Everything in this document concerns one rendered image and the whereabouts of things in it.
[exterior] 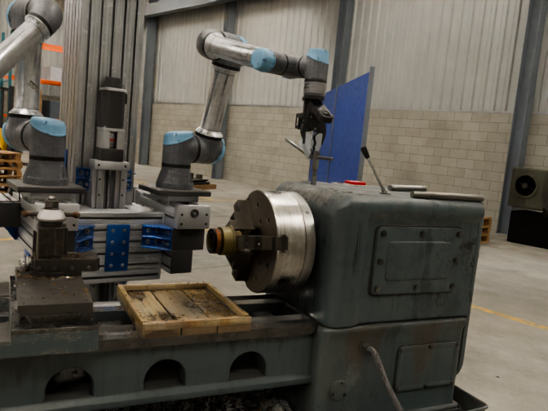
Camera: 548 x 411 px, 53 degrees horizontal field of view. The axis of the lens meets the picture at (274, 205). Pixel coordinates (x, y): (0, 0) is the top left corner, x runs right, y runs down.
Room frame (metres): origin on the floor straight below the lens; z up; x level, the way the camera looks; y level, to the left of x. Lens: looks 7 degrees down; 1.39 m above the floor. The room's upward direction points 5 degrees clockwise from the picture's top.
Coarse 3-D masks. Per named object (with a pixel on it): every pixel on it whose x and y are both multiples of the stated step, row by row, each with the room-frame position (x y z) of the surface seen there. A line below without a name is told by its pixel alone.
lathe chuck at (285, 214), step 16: (256, 192) 1.67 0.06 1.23; (272, 192) 1.63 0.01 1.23; (288, 192) 1.66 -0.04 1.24; (256, 208) 1.66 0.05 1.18; (272, 208) 1.56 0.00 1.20; (288, 208) 1.58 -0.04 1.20; (256, 224) 1.65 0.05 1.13; (272, 224) 1.55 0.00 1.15; (288, 224) 1.54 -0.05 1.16; (304, 224) 1.56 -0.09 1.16; (288, 240) 1.52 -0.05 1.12; (304, 240) 1.55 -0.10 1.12; (256, 256) 1.63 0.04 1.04; (272, 256) 1.53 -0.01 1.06; (288, 256) 1.52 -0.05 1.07; (304, 256) 1.55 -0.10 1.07; (256, 272) 1.62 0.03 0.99; (272, 272) 1.52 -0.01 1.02; (288, 272) 1.54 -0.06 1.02; (256, 288) 1.61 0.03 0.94; (272, 288) 1.57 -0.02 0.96; (288, 288) 1.59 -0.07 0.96
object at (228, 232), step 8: (208, 232) 1.60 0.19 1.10; (216, 232) 1.56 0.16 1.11; (224, 232) 1.57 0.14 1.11; (232, 232) 1.58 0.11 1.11; (240, 232) 1.61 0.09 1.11; (208, 240) 1.61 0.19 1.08; (216, 240) 1.55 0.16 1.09; (224, 240) 1.56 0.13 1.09; (232, 240) 1.57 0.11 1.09; (208, 248) 1.59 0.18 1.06; (216, 248) 1.55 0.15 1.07; (224, 248) 1.56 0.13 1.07; (232, 248) 1.57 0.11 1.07
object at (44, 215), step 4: (40, 212) 1.44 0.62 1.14; (44, 212) 1.43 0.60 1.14; (48, 212) 1.43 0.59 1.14; (52, 212) 1.44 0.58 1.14; (56, 212) 1.44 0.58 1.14; (60, 212) 1.45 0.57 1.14; (36, 216) 1.44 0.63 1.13; (40, 216) 1.43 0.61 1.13; (44, 216) 1.43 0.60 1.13; (48, 216) 1.43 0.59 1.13; (52, 216) 1.43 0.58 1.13; (56, 216) 1.44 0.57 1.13; (60, 216) 1.45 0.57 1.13; (64, 216) 1.46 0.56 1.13; (40, 220) 1.42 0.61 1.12; (44, 220) 1.42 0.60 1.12; (48, 220) 1.42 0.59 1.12; (52, 220) 1.43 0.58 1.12; (56, 220) 1.43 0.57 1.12; (60, 220) 1.44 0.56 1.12; (64, 220) 1.46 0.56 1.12
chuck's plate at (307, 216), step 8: (296, 192) 1.68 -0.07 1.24; (296, 200) 1.62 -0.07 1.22; (304, 200) 1.64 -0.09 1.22; (304, 208) 1.60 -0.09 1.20; (304, 216) 1.58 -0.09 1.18; (312, 216) 1.59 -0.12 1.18; (312, 224) 1.58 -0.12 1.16; (312, 232) 1.57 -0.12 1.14; (312, 240) 1.56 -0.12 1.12; (312, 248) 1.56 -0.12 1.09; (312, 256) 1.56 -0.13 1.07; (304, 264) 1.55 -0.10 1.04; (312, 264) 1.56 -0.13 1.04; (304, 272) 1.56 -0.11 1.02; (304, 280) 1.58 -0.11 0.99; (296, 288) 1.61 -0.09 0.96
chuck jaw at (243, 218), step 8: (240, 200) 1.69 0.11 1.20; (248, 200) 1.71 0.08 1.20; (240, 208) 1.68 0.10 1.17; (248, 208) 1.69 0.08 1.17; (232, 216) 1.66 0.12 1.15; (240, 216) 1.66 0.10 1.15; (248, 216) 1.67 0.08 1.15; (232, 224) 1.63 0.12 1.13; (240, 224) 1.64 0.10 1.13; (248, 224) 1.65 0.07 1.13; (248, 232) 1.66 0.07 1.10; (256, 232) 1.68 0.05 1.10
